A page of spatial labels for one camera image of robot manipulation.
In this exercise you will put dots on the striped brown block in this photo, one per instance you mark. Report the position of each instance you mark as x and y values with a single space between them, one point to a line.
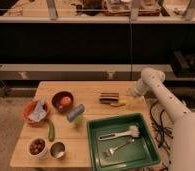
108 97

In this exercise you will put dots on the small metal cup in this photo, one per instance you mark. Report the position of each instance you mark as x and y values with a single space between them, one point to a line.
57 150

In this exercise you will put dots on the green plastic tray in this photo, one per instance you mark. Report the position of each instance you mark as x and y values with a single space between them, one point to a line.
141 153

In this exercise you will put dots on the green cucumber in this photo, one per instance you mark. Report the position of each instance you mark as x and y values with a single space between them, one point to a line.
51 132

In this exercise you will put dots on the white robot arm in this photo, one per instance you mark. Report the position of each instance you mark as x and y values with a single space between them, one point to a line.
182 154

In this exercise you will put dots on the red bowl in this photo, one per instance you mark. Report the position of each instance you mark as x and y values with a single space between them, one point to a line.
28 109

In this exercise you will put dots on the yellow banana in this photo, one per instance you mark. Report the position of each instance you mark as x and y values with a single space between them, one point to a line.
119 103

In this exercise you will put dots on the metal fork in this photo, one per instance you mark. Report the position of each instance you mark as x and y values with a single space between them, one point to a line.
111 151

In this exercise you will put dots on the white dish brush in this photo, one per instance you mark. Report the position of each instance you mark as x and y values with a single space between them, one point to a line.
133 132

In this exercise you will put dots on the white cup with nuts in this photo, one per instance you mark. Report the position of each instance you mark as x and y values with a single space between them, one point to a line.
37 148

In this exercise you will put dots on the crumpled white blue cloth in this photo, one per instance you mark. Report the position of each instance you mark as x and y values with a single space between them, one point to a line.
39 112

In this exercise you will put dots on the dark brown bowl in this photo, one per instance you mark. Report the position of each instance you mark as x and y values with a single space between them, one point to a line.
57 98

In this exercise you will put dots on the orange fruit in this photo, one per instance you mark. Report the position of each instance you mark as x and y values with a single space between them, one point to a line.
65 101

